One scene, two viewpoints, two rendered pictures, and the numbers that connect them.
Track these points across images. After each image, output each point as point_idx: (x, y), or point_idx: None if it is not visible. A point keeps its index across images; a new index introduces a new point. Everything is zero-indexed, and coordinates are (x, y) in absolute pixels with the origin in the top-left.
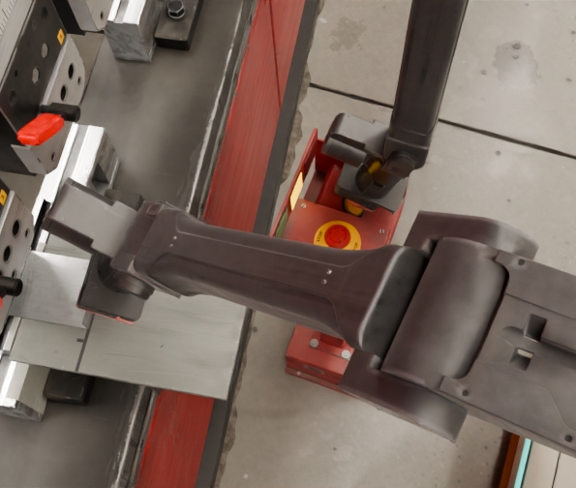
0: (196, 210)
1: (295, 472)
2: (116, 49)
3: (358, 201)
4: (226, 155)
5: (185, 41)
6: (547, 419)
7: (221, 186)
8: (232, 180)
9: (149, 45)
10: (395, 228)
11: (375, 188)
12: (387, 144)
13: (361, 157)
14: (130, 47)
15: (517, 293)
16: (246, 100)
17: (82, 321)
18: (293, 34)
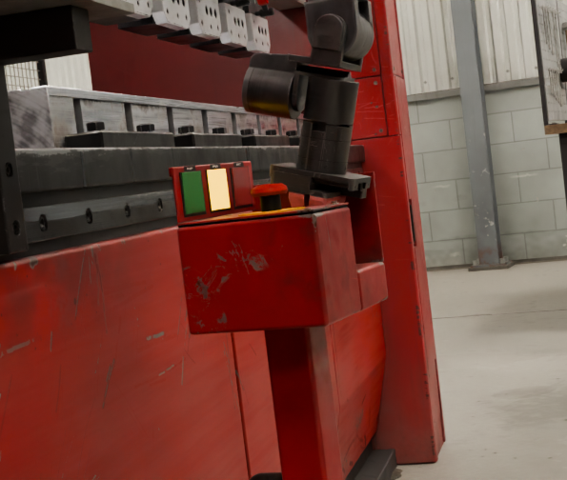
0: (77, 178)
1: None
2: (18, 145)
3: (301, 186)
4: (137, 260)
5: (99, 132)
6: None
7: (125, 281)
8: (149, 340)
9: (57, 140)
10: (375, 296)
11: (315, 138)
12: (309, 13)
13: (289, 78)
14: (34, 134)
15: None
16: (178, 286)
17: None
18: (276, 449)
